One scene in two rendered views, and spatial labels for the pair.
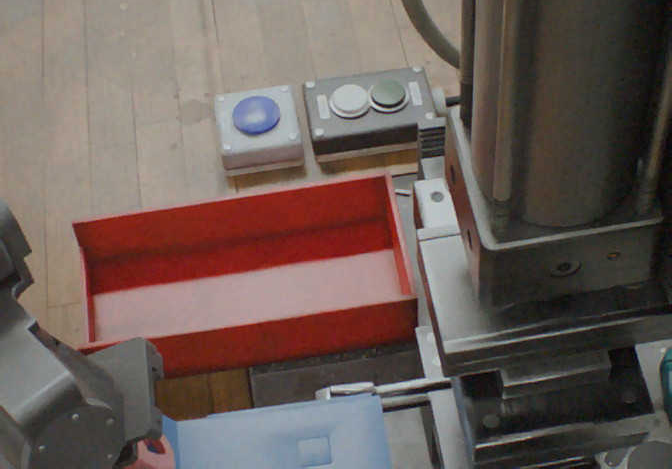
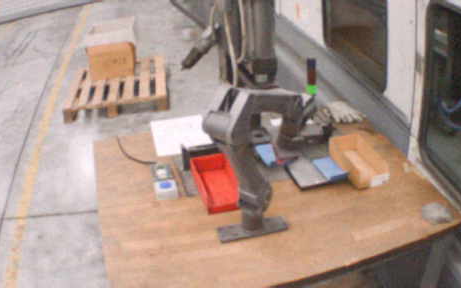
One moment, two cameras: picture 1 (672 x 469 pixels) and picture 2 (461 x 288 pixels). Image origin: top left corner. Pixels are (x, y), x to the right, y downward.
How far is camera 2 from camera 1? 1.64 m
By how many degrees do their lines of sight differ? 74
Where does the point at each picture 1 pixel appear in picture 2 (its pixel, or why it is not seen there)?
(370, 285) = (212, 173)
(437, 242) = (257, 86)
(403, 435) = not seen: hidden behind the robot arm
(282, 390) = not seen: hidden behind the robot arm
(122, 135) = (163, 215)
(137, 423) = not seen: hidden behind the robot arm
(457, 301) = (268, 84)
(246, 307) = (220, 188)
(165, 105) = (153, 209)
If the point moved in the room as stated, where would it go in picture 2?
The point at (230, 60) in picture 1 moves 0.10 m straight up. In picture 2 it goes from (137, 200) to (133, 173)
